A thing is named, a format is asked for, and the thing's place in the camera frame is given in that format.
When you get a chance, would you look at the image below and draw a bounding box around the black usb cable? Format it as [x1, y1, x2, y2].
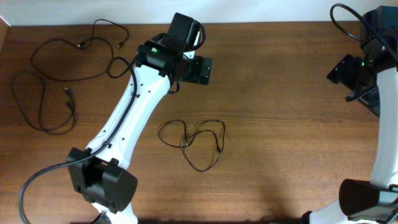
[158, 119, 226, 173]
[29, 18, 130, 83]
[11, 71, 78, 136]

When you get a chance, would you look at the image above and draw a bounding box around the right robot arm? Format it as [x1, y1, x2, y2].
[300, 3, 397, 224]

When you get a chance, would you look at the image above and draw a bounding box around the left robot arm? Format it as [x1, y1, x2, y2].
[67, 13, 212, 223]

